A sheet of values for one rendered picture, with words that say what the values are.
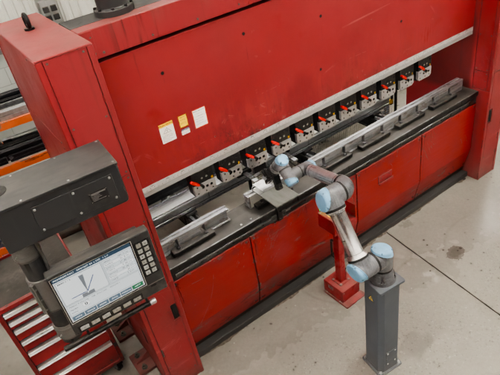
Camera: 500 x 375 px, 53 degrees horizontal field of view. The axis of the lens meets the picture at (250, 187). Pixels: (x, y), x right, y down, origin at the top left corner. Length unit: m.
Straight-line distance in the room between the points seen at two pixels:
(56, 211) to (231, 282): 1.66
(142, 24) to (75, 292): 1.26
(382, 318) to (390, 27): 1.93
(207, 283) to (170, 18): 1.64
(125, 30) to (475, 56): 2.99
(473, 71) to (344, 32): 1.58
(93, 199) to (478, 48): 3.39
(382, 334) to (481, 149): 2.28
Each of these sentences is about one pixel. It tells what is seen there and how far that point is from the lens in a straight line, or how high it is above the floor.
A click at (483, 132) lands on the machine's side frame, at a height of 0.50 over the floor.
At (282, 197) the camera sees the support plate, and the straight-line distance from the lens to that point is 3.18.
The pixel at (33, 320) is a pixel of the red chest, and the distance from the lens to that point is 3.22.
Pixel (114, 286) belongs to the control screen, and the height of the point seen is 1.40.
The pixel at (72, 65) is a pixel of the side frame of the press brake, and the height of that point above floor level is 2.24.
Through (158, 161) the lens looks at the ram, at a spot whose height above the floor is 1.52.
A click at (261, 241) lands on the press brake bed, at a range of 3.36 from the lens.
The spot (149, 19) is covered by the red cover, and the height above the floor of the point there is 2.26.
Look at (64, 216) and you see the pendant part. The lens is 2.06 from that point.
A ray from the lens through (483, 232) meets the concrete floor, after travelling 4.48.
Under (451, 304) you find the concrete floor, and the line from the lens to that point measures 3.88.
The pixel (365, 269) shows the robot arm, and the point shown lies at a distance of 2.70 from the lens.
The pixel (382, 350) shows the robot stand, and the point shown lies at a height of 0.25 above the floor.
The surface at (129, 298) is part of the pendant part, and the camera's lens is 2.36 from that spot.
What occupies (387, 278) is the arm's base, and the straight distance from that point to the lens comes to 2.86.
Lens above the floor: 2.90
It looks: 35 degrees down
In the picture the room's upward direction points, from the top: 11 degrees counter-clockwise
